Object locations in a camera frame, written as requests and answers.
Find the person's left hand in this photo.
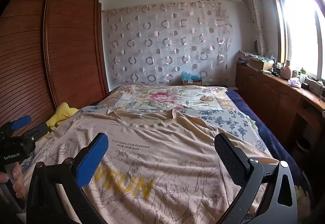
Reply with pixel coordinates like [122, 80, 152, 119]
[0, 164, 27, 199]

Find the small cardboard box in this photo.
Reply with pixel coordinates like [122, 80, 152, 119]
[181, 79, 203, 86]

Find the pink bottle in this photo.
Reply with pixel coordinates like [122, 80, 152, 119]
[282, 60, 292, 79]

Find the wooden cabinet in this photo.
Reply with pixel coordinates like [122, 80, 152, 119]
[235, 61, 325, 163]

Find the yellow plush toy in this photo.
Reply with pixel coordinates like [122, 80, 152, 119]
[46, 102, 79, 131]

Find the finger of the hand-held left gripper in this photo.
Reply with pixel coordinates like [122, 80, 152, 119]
[10, 115, 32, 131]
[27, 123, 51, 141]

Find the blue plastic bag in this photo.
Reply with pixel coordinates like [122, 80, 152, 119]
[181, 71, 202, 82]

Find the white window curtain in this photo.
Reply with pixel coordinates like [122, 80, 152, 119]
[243, 0, 267, 57]

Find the beige printed t-shirt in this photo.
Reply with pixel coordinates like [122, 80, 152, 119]
[22, 108, 280, 224]

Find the blue floral bed sheet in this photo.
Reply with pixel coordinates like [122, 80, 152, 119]
[22, 105, 271, 174]

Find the navy blue blanket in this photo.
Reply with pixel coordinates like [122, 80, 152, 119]
[226, 88, 306, 189]

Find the circle-patterned sheer curtain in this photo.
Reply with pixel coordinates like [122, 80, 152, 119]
[102, 0, 234, 86]

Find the open cardboard box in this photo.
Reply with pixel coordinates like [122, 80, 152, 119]
[249, 58, 275, 72]

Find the brown wooden wardrobe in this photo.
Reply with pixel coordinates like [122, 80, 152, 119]
[0, 0, 111, 138]

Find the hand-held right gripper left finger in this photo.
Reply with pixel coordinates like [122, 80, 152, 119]
[27, 133, 109, 224]

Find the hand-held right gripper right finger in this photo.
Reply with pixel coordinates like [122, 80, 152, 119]
[214, 133, 298, 224]

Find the pink floral blanket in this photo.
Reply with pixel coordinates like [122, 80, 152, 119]
[96, 84, 313, 224]

